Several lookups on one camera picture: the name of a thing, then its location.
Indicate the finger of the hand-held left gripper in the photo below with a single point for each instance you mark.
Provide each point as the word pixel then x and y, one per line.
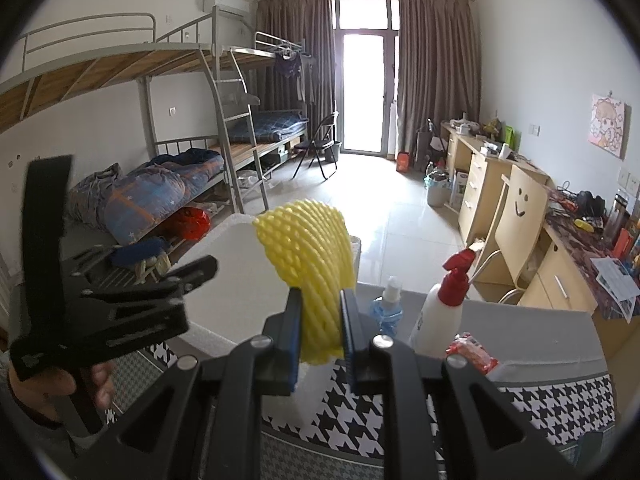
pixel 140 322
pixel 195 267

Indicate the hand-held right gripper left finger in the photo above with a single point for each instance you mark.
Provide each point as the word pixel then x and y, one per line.
pixel 289 345

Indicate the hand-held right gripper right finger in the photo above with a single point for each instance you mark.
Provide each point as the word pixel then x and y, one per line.
pixel 350 345

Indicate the white foam box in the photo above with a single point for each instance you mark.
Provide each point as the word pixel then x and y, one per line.
pixel 235 280

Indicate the yellow foam fruit net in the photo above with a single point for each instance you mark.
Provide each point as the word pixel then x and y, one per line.
pixel 310 260

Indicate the person's left forearm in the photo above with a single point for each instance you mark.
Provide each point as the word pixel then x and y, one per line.
pixel 45 442

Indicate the person's left hand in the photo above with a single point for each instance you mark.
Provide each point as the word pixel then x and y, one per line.
pixel 45 395

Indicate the dark patterned pillow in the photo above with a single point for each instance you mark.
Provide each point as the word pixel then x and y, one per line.
pixel 90 195

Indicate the red bag under bed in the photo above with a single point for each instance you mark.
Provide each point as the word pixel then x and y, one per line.
pixel 192 222

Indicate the blue spray bottle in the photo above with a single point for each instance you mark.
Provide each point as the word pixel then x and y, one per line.
pixel 387 312

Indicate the blue fabric item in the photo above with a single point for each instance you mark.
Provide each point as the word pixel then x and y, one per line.
pixel 135 252

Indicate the blue plaid quilt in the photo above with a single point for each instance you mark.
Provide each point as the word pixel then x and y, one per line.
pixel 145 195

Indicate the white bottle with red pump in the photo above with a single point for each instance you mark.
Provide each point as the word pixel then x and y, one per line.
pixel 435 320

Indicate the red snack packet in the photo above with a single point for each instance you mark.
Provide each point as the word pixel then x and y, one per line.
pixel 472 352

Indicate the blue mattress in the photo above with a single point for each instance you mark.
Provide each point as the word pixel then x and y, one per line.
pixel 270 122

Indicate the trash bin with bag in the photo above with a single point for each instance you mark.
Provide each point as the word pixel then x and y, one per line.
pixel 436 190

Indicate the grey metal bunk bed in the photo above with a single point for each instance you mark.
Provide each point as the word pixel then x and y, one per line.
pixel 150 52
pixel 240 50

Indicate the black bucket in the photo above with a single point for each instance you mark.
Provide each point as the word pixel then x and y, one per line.
pixel 333 152

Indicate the black folding chair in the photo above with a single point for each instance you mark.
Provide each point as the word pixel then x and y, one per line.
pixel 325 127

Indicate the red floor bag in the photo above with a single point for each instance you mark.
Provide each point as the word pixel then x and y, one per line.
pixel 403 161

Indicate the light wooden desk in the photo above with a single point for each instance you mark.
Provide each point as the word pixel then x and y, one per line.
pixel 555 270
pixel 475 180

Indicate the houndstooth tablecloth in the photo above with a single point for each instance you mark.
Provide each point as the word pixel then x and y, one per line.
pixel 550 410

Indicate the hanging dark clothes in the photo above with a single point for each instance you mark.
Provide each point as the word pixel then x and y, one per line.
pixel 292 67

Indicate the wooden chair with smiley face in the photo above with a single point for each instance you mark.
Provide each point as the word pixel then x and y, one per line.
pixel 522 200

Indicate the brown curtain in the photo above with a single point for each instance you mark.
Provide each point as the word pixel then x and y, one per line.
pixel 435 60
pixel 285 35

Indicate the glass balcony door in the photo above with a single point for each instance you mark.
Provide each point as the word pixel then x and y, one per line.
pixel 365 85

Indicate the green box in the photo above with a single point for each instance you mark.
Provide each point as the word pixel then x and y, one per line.
pixel 508 136

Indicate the yellow desk item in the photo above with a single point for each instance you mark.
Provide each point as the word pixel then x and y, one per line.
pixel 584 223

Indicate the white air conditioner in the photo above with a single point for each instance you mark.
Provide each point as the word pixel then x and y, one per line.
pixel 230 2

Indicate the printed papers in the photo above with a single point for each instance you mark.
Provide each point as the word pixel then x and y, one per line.
pixel 615 280

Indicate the black headphones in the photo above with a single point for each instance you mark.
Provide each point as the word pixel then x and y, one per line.
pixel 592 202

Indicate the row of toiletry bottles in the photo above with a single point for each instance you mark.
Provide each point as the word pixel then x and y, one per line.
pixel 617 220

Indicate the white wall switch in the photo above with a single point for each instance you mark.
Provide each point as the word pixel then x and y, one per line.
pixel 534 130

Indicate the white wall sockets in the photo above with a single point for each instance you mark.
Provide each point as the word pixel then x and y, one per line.
pixel 629 179

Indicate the pink wall poster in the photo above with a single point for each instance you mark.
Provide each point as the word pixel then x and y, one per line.
pixel 606 125

